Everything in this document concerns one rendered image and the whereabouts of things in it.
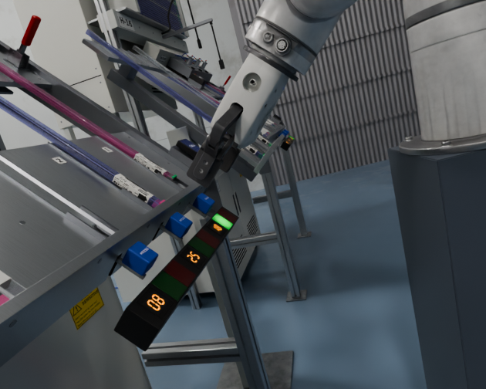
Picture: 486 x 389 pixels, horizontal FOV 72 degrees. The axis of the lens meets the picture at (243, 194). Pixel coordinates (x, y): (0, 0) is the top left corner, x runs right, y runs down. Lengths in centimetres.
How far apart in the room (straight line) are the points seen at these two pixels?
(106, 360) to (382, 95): 373
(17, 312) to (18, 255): 8
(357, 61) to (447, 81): 349
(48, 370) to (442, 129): 77
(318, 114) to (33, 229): 366
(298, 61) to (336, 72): 358
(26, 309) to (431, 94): 55
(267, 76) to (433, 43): 28
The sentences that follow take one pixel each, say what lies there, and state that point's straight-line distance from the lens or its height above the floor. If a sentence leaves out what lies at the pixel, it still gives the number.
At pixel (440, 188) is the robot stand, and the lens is 54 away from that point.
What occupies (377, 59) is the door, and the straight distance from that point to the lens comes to 411.
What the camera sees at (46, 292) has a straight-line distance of 31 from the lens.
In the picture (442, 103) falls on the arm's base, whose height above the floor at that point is 77.
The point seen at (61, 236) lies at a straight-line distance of 40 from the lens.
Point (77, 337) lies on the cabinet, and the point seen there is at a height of 49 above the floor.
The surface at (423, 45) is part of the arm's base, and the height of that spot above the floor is 85.
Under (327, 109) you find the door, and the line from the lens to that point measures 393.
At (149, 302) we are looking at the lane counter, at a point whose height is 66.
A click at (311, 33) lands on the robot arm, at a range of 40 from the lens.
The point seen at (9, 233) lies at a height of 77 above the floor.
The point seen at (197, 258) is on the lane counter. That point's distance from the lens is 47.
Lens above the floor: 81
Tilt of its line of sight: 12 degrees down
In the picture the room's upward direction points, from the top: 15 degrees counter-clockwise
